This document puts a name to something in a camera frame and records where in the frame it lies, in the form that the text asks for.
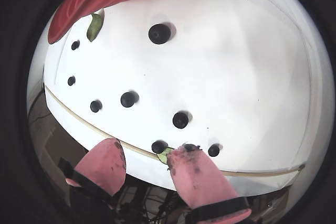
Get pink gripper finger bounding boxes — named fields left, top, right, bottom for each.
left=60, top=137, right=127, bottom=224
left=166, top=143, right=253, bottom=224

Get medium green leaf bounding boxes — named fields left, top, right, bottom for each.
left=156, top=147, right=174, bottom=164

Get large green leaf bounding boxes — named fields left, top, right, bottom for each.
left=86, top=13, right=103, bottom=42

